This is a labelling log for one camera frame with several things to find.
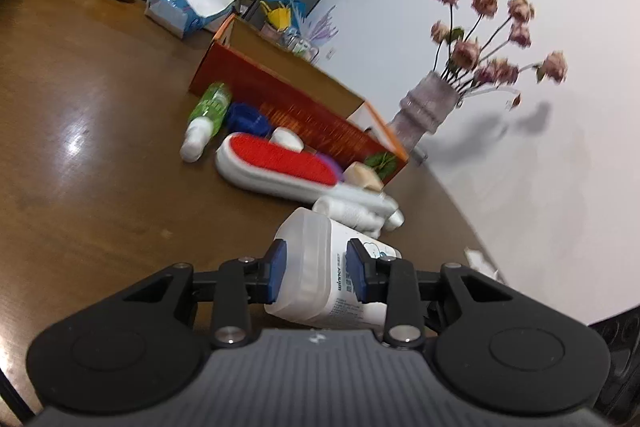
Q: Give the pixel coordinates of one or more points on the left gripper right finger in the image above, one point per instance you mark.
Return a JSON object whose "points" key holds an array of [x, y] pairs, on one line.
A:
{"points": [[402, 289]]}

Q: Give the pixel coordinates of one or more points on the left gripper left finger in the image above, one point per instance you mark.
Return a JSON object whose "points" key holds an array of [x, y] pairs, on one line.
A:
{"points": [[233, 287]]}

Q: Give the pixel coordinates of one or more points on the large white plastic bottle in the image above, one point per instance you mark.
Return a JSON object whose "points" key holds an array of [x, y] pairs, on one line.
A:
{"points": [[316, 290]]}

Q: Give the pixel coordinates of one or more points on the small white spray bottle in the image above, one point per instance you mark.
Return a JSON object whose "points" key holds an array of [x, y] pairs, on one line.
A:
{"points": [[357, 217]]}

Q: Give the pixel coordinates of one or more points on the green spray bottle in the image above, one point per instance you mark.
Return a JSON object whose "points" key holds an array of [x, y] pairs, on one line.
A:
{"points": [[205, 121]]}

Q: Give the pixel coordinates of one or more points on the beige square soap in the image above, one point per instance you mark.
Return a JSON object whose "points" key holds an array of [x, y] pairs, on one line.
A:
{"points": [[363, 176]]}

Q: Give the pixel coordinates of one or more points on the red white lint brush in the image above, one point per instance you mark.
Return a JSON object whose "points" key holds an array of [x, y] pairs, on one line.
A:
{"points": [[258, 165]]}

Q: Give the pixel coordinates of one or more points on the white round jar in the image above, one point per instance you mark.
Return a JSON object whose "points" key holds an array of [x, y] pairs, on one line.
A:
{"points": [[288, 139]]}

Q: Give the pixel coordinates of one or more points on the blue round lid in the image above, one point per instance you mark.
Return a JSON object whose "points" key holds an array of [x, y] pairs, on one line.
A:
{"points": [[247, 119]]}

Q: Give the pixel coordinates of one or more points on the pink textured vase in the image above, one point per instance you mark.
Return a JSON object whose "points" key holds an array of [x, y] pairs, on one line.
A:
{"points": [[423, 109]]}

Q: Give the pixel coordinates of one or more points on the red cardboard box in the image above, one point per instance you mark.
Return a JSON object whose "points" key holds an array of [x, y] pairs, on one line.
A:
{"points": [[295, 94]]}

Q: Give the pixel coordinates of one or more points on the dried pink roses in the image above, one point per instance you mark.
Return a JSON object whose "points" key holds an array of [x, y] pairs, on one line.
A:
{"points": [[467, 64]]}

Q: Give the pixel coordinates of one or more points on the yellow blue toy pile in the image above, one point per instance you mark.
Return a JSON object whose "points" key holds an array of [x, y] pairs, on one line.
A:
{"points": [[284, 15]]}

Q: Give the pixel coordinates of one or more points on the blue tissue pack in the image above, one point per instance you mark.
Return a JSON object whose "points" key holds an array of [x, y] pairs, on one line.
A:
{"points": [[183, 18]]}

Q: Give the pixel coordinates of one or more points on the wire storage rack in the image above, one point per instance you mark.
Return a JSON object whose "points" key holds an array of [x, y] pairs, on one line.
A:
{"points": [[292, 41]]}

